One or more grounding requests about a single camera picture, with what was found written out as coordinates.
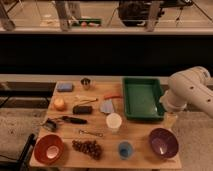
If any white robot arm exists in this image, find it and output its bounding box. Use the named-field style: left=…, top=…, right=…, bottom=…
left=159, top=66, right=213, bottom=129

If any blue plastic cup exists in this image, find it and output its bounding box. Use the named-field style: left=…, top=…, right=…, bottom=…
left=118, top=141, right=134, bottom=160

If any small metal cup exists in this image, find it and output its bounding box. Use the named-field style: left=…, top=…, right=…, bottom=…
left=81, top=78, right=91, bottom=90

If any purple bowl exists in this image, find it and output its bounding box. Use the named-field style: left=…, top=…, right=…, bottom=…
left=148, top=128, right=179, bottom=159

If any green plastic tray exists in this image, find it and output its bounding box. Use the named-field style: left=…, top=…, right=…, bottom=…
left=122, top=78, right=165, bottom=121

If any grey-blue folded cloth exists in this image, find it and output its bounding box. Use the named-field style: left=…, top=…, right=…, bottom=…
left=100, top=99, right=115, bottom=114

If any bunch of dark grapes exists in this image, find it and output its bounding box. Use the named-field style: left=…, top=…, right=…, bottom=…
left=72, top=140, right=102, bottom=160

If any black rectangular block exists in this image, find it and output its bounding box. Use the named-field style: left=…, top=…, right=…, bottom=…
left=73, top=105, right=93, bottom=114

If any orange fruit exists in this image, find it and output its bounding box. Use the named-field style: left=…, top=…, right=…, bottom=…
left=53, top=98, right=66, bottom=111

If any blue sponge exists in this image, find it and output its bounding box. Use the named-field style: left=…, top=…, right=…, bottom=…
left=56, top=83, right=73, bottom=92

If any orange-red bowl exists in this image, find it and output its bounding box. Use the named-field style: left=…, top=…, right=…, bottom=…
left=34, top=134, right=64, bottom=165

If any black handled tool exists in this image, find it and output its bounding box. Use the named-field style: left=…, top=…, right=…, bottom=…
left=61, top=116, right=87, bottom=124

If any black chair frame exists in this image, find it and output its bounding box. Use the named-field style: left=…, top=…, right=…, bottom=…
left=17, top=134, right=36, bottom=171

